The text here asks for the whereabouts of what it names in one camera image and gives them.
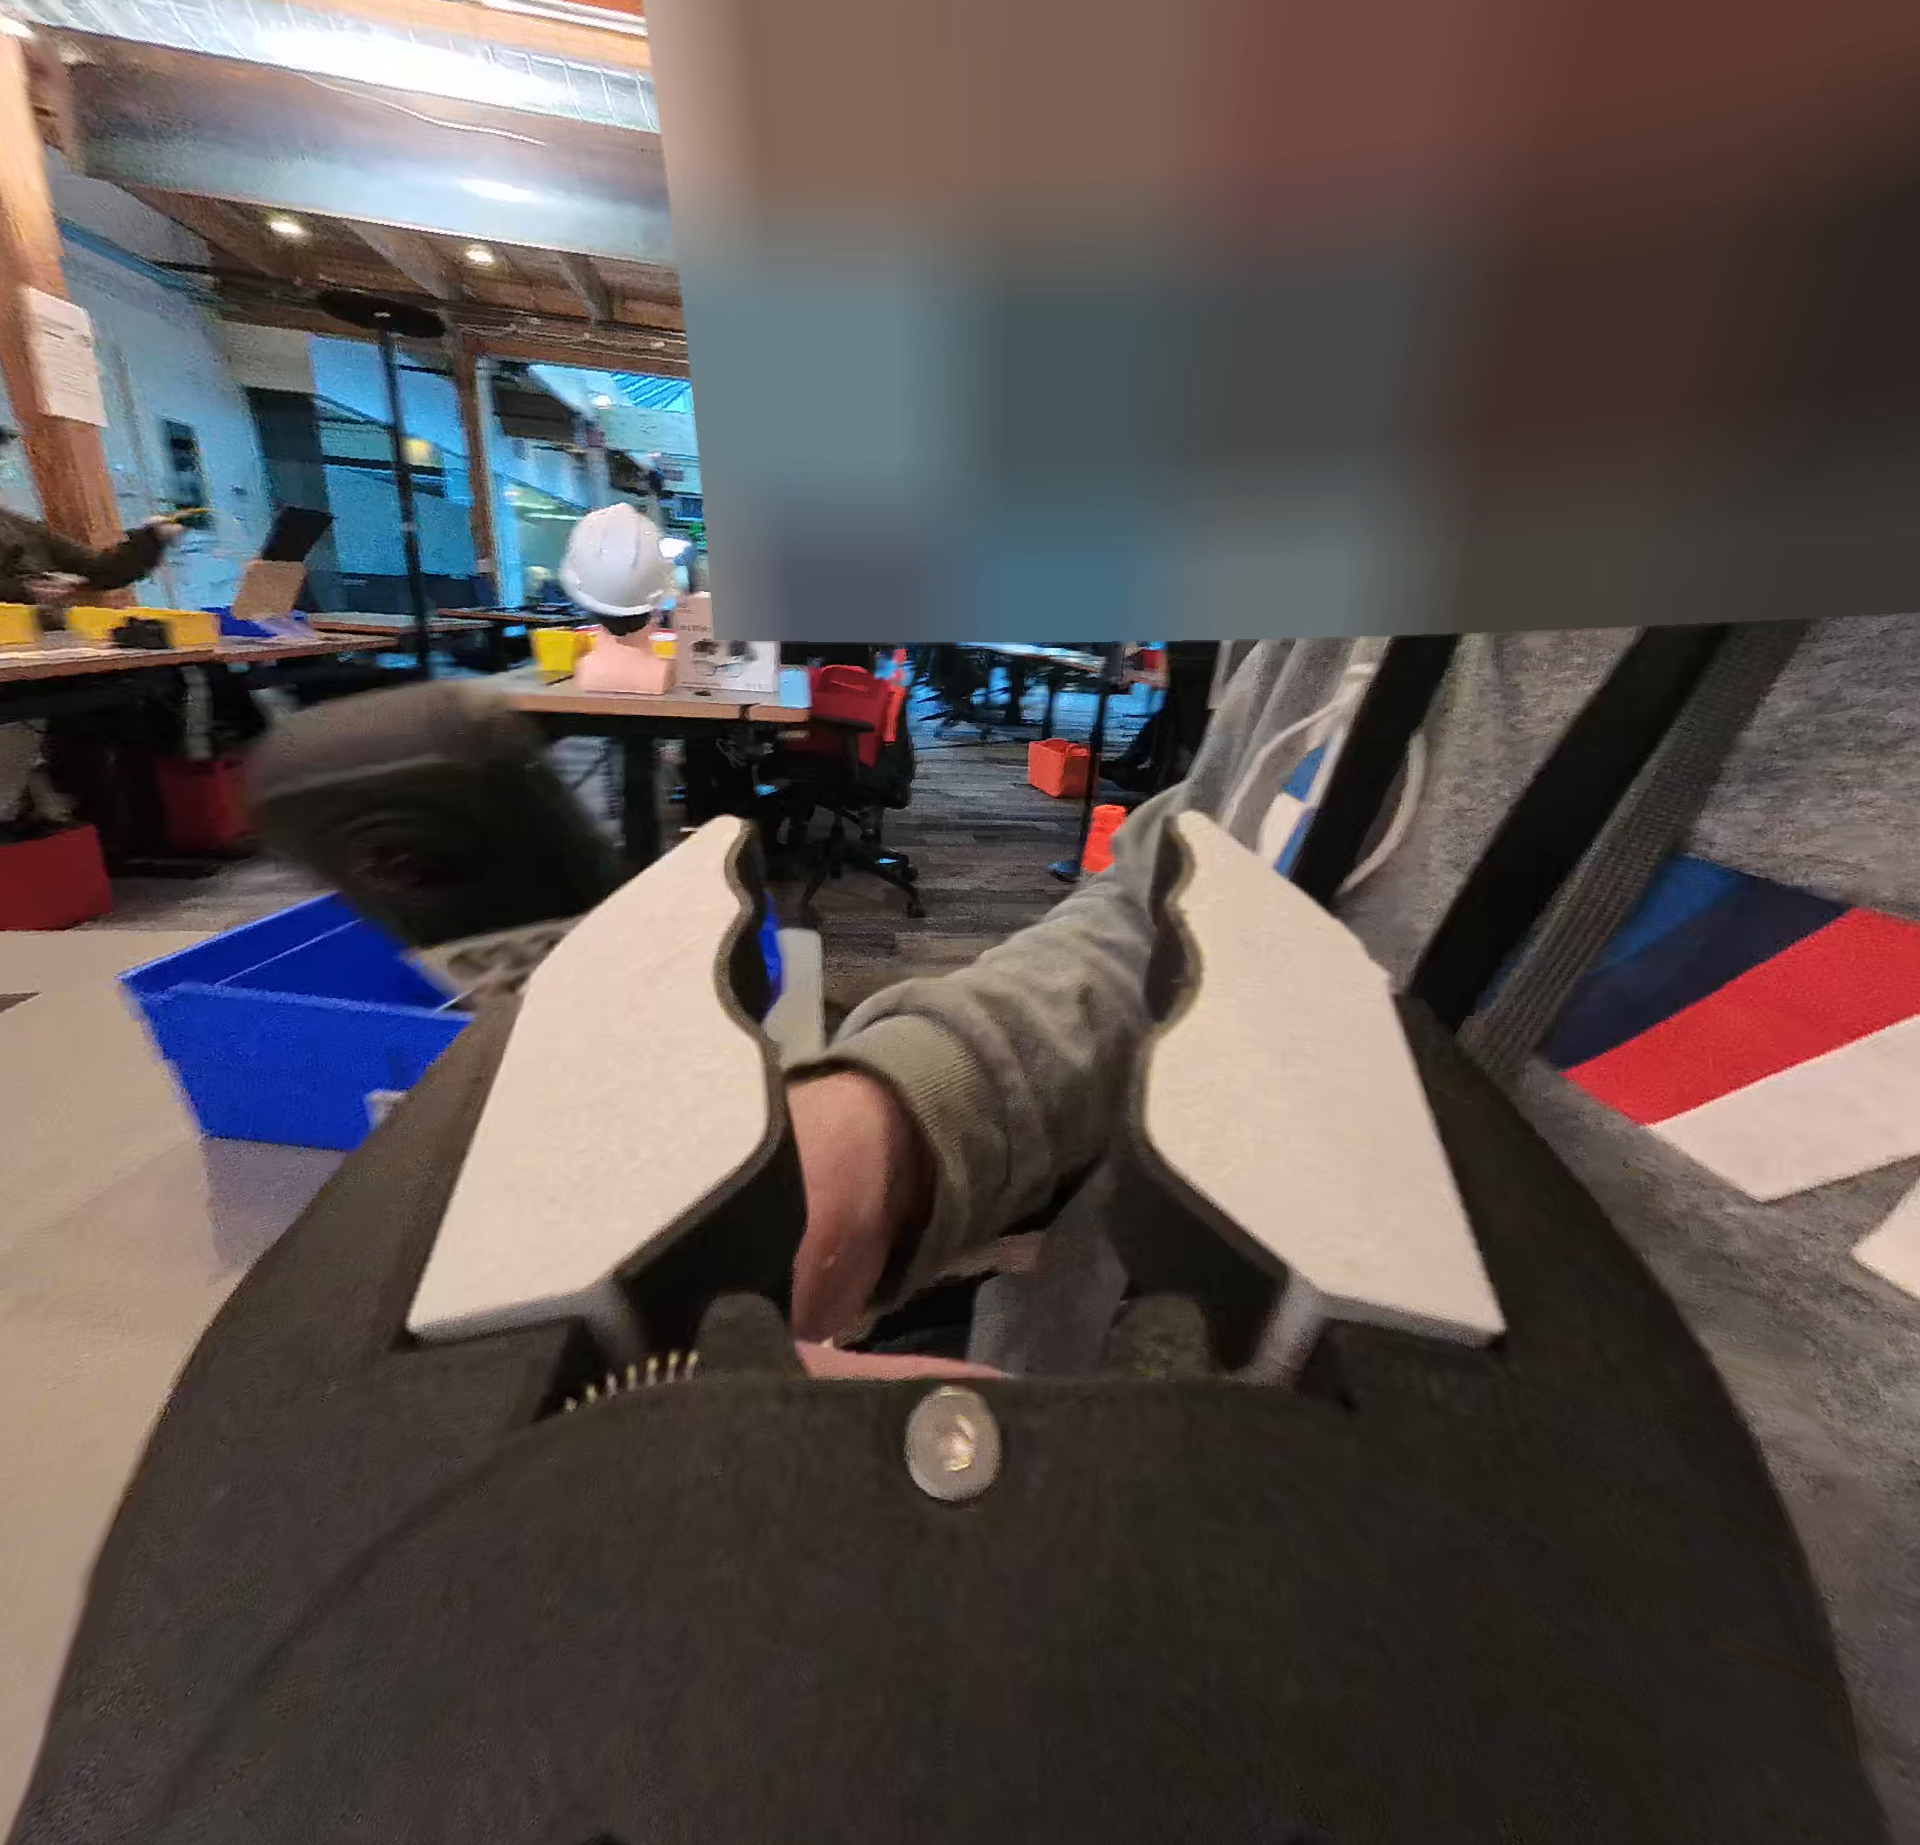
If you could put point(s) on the white paper notice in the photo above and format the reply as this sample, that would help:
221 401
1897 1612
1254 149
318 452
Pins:
64 354

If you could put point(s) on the small white box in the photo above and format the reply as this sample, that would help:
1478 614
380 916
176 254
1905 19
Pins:
724 668

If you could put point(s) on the cardboard piece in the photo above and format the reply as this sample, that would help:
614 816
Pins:
269 591

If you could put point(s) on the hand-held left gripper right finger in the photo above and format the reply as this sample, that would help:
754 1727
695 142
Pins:
1300 1124

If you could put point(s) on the long yellow bin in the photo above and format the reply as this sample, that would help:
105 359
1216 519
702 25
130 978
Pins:
134 624

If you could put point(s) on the mannequin head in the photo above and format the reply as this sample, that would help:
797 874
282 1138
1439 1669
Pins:
623 663

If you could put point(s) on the red office chair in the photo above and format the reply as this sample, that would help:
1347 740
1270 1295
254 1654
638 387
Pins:
848 726

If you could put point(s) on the small yellow bin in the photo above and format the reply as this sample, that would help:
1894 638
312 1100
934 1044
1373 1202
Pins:
558 653

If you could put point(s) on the white hard hat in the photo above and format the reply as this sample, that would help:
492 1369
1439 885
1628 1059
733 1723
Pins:
614 554

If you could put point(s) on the wooden top table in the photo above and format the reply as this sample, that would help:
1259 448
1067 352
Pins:
675 704

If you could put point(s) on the long wooden work table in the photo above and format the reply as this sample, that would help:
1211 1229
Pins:
178 657

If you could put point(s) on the wooden post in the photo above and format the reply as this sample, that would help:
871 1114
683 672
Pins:
59 463

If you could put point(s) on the orange cone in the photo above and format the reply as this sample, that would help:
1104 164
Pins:
1100 840

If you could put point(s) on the red plastic bin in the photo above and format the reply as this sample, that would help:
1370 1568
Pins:
54 879
201 804

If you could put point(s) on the orange plastic bin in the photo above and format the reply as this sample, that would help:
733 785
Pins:
1057 769

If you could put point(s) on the blue plastic bin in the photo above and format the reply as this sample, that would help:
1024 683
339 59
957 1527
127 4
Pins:
286 1050

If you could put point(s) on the person's right hand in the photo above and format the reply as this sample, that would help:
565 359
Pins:
856 1202

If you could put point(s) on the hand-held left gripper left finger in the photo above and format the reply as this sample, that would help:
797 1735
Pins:
601 1110

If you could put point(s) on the silver ceiling duct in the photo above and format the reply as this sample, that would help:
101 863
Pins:
345 48

